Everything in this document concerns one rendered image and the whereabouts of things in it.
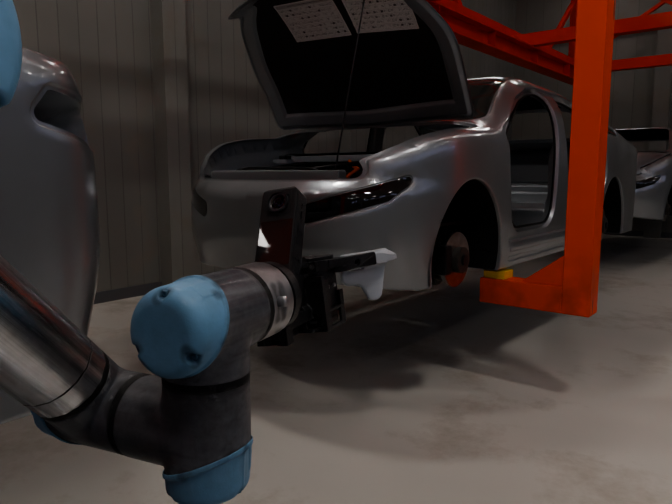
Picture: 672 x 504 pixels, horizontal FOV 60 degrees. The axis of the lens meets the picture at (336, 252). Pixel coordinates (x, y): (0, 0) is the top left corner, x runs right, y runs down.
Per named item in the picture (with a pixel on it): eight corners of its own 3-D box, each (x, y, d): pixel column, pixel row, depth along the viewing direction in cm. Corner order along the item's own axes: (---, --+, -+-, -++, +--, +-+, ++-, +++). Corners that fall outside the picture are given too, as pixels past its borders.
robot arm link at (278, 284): (202, 269, 56) (275, 263, 53) (229, 263, 60) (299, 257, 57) (213, 345, 57) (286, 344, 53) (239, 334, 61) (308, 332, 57)
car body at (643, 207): (609, 204, 1231) (613, 138, 1213) (713, 208, 1115) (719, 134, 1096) (517, 218, 851) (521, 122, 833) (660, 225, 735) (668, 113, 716)
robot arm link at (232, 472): (173, 454, 58) (169, 348, 57) (270, 478, 54) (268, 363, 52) (113, 492, 51) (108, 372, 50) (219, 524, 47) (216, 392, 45)
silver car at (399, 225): (482, 224, 761) (486, 98, 739) (639, 233, 644) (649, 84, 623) (149, 274, 381) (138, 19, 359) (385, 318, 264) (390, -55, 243)
